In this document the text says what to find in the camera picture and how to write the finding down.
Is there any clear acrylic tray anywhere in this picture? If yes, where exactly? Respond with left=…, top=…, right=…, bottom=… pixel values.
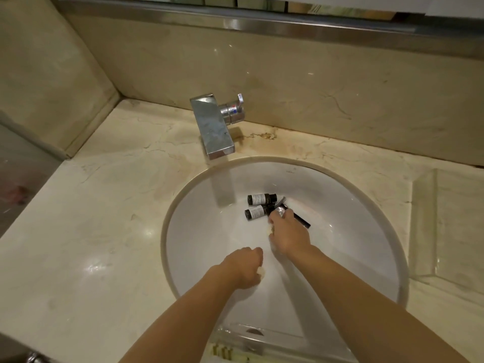
left=410, top=168, right=484, bottom=292

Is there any mirror with metal frame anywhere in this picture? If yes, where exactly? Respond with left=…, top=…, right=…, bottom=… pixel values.
left=57, top=0, right=484, bottom=39

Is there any small dark bottle white label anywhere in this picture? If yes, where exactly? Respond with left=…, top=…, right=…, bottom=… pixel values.
left=244, top=205, right=276, bottom=221
left=247, top=193, right=278, bottom=205

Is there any person's right forearm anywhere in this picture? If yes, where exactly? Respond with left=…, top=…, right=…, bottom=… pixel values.
left=291, top=245, right=484, bottom=363

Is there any person's left hand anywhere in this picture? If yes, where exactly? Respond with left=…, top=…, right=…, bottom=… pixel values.
left=215, top=247, right=264, bottom=290

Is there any black slim tube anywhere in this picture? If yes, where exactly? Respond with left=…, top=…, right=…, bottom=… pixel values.
left=277, top=197, right=312, bottom=229

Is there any person's right hand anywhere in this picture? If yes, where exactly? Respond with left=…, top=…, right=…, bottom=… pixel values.
left=267, top=209, right=313, bottom=258

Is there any white round sink basin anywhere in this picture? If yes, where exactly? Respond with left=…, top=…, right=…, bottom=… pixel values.
left=161, top=156, right=410, bottom=363

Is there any chrome faucet lever handle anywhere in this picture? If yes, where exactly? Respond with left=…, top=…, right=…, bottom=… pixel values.
left=219, top=94, right=246, bottom=125

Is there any chrome square faucet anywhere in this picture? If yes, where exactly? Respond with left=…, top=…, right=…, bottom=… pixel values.
left=190, top=93, right=236, bottom=161

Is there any person's left forearm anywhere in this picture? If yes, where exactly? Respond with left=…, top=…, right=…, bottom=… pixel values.
left=118, top=266, right=237, bottom=363

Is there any clear acrylic box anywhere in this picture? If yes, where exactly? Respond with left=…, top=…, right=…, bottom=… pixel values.
left=213, top=323, right=309, bottom=363

